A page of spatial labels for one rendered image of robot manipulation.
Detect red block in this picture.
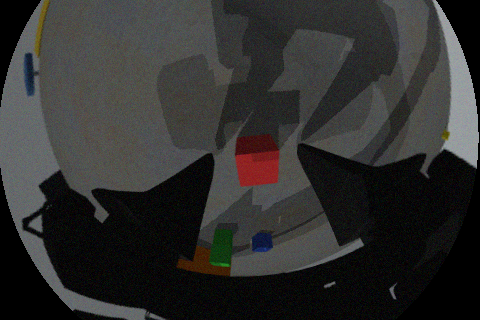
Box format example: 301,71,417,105
235,135,280,187

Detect blue block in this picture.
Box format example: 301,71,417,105
251,232,273,252

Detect green block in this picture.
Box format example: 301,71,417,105
212,229,233,249
209,244,232,267

